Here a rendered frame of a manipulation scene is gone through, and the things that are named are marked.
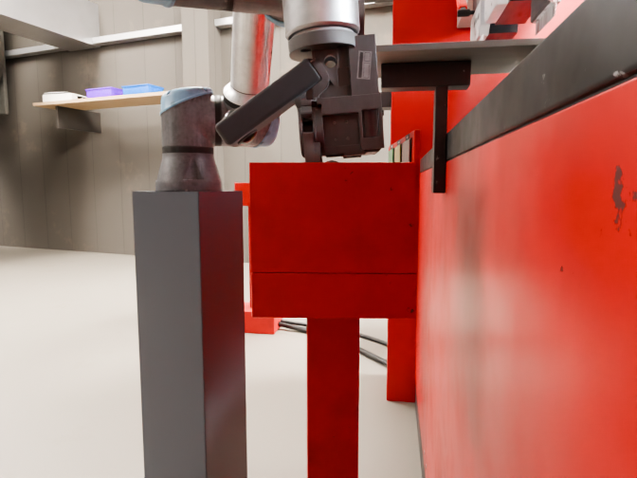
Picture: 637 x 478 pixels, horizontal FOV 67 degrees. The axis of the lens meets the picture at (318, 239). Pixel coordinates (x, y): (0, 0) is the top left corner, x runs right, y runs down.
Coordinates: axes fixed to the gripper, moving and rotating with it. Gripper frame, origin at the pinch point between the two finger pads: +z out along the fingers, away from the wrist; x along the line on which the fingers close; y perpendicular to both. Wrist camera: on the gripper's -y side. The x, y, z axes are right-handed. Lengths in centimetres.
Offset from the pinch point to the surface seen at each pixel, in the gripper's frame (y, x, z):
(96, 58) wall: -248, 494, -167
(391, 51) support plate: 12.4, 25.6, -24.9
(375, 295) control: 5.2, -4.9, 5.3
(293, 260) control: -2.4, -4.9, 1.3
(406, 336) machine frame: 24, 118, 50
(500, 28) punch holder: 43, 66, -38
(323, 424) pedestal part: -1.2, 2.1, 21.6
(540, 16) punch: 38, 33, -30
